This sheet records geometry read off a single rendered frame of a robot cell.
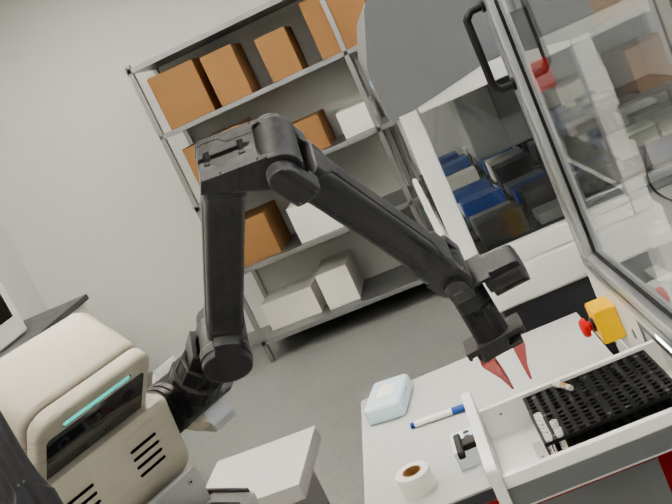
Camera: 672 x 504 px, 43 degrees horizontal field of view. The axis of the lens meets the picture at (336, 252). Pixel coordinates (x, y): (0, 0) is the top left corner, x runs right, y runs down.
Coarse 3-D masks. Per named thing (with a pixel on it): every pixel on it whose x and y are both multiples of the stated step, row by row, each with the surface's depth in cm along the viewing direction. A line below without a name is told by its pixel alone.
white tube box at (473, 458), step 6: (456, 432) 172; (462, 432) 171; (468, 432) 170; (450, 438) 170; (468, 450) 164; (474, 450) 164; (456, 456) 164; (468, 456) 164; (474, 456) 164; (462, 462) 164; (468, 462) 164; (474, 462) 164; (480, 462) 164; (462, 468) 165
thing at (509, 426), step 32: (544, 384) 153; (480, 416) 154; (512, 416) 154; (512, 448) 149; (544, 448) 144; (576, 448) 129; (608, 448) 129; (640, 448) 129; (512, 480) 130; (544, 480) 130; (576, 480) 130
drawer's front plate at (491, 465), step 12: (468, 396) 153; (468, 408) 149; (480, 420) 147; (480, 432) 139; (480, 444) 136; (480, 456) 132; (492, 456) 131; (492, 468) 128; (492, 480) 128; (504, 492) 129
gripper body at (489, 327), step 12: (492, 300) 138; (492, 312) 136; (516, 312) 141; (468, 324) 138; (480, 324) 136; (492, 324) 136; (504, 324) 138; (516, 324) 137; (480, 336) 137; (492, 336) 137; (504, 336) 136; (468, 348) 139; (480, 348) 137
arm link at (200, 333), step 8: (200, 320) 134; (200, 328) 133; (192, 336) 135; (200, 336) 132; (192, 344) 134; (200, 344) 132; (192, 352) 133; (192, 360) 132; (192, 368) 134; (200, 368) 134
